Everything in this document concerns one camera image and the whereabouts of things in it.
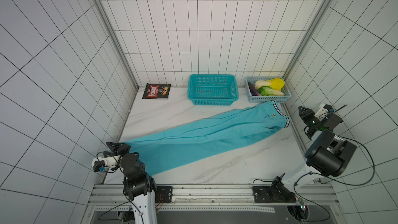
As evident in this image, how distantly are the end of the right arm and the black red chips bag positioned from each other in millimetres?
892

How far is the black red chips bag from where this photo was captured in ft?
3.81

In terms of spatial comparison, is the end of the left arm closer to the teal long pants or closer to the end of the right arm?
the teal long pants

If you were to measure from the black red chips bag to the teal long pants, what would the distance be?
0.35m

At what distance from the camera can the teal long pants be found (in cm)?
85

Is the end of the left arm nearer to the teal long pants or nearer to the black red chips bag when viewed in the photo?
the teal long pants
